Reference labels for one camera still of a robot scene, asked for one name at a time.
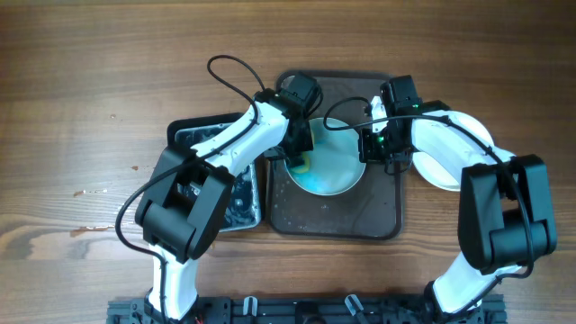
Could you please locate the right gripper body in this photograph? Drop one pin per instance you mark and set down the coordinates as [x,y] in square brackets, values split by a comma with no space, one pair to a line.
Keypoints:
[382,147]

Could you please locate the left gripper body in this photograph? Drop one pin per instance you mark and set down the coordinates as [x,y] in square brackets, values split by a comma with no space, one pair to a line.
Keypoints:
[292,146]

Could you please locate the green yellow sponge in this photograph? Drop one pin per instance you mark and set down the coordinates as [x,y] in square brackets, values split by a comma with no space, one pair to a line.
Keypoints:
[300,164]

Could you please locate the white plate top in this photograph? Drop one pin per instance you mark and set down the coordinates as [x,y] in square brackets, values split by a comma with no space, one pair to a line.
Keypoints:
[334,161]

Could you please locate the white plate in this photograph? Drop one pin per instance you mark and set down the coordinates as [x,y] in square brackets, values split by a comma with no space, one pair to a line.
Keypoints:
[432,171]
[334,161]

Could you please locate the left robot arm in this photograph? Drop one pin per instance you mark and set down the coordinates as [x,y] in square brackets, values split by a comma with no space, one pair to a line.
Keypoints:
[182,206]

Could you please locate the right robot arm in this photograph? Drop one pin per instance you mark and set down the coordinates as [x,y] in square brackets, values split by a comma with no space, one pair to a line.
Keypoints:
[505,219]

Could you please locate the brown plastic tray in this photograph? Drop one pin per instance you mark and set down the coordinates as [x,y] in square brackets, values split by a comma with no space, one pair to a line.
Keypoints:
[373,209]

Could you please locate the black water basin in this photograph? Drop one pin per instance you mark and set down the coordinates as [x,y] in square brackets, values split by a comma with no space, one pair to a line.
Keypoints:
[244,210]

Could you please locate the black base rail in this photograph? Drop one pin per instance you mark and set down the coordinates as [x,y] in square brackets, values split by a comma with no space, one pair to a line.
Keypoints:
[403,308]

